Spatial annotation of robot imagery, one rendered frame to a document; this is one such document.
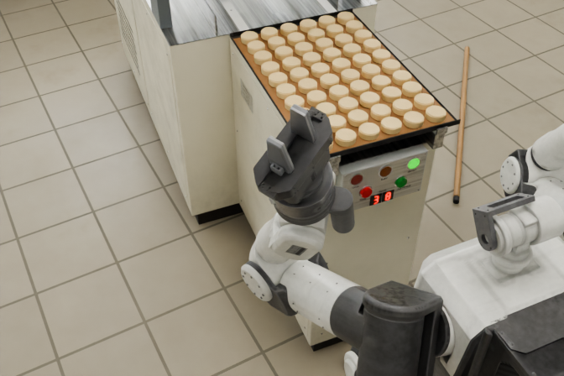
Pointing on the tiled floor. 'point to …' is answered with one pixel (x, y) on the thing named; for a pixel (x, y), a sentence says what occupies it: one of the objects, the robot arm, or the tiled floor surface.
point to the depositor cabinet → (202, 70)
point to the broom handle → (461, 128)
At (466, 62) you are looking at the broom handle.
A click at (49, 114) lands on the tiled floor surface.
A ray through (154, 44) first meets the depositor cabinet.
